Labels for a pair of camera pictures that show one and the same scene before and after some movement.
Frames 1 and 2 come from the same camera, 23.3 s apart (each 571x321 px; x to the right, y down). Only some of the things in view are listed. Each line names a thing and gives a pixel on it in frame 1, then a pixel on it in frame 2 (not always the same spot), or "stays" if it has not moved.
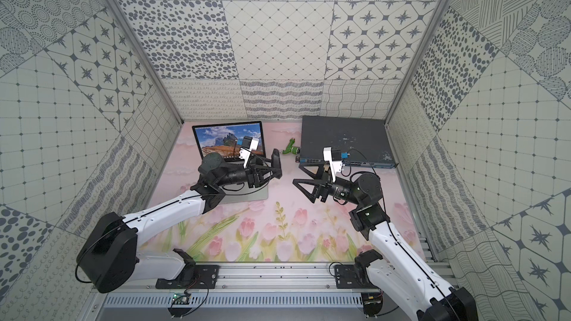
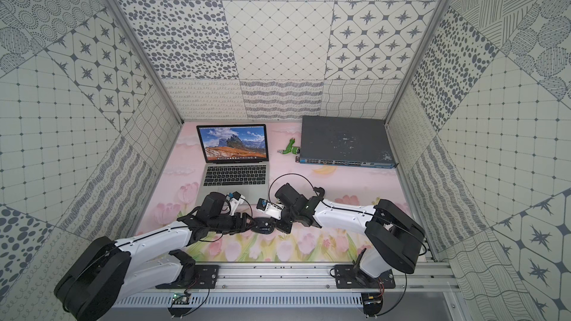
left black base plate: x=206 y=277 stays
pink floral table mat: x=292 y=226 stays
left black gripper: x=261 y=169 → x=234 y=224
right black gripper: x=326 y=180 → x=285 y=228
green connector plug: x=290 y=148 stays
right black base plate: x=348 y=276 stays
